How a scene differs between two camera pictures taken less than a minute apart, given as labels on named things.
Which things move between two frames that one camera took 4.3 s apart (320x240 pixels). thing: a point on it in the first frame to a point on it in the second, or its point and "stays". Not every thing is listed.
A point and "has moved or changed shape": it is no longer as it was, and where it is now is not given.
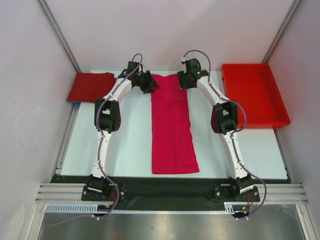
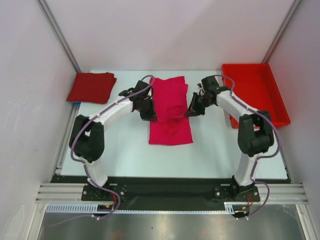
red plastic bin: [253, 86] stays
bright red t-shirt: [173, 149] has moved or changed shape
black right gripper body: [185, 80] to [197, 105]
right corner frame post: [294, 5] stays
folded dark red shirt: [88, 87] stays
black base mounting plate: [237, 197] stays
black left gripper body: [144, 81] to [146, 111]
